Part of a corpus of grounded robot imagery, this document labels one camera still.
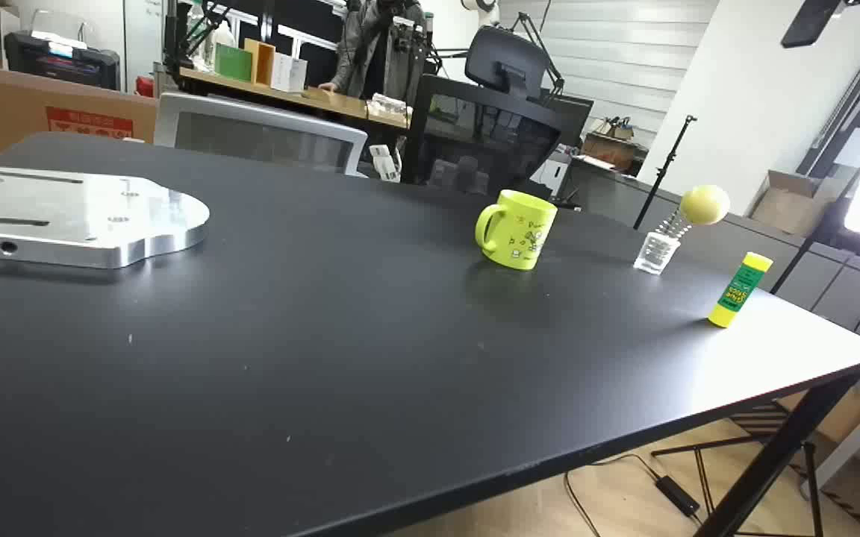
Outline green and yellow glue stick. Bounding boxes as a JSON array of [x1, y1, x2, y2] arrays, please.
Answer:
[[708, 252, 774, 328]]

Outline yellow mug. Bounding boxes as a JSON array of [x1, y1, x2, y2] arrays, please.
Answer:
[[475, 187, 558, 272]]

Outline black office chair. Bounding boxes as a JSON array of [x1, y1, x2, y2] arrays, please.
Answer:
[[402, 28, 592, 201]]

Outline wooden desk with clutter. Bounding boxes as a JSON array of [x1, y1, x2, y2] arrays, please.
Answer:
[[178, 68, 408, 132]]

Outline small clear glass jar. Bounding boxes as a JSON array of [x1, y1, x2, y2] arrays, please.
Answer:
[[634, 234, 680, 274]]

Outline pale yellow ball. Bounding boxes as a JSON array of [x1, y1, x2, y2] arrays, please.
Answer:
[[678, 186, 729, 226]]

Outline grey monitor back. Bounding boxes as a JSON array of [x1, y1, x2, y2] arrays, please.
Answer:
[[151, 93, 366, 177]]

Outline black table leg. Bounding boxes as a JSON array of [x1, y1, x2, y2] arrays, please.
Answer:
[[695, 369, 860, 537]]

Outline brown cardboard box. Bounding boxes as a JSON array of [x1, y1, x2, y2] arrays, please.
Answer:
[[0, 68, 156, 153]]

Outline black printer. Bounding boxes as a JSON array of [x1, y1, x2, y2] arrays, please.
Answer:
[[4, 29, 119, 89]]

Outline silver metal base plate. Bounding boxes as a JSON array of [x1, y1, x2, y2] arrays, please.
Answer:
[[0, 166, 210, 269]]

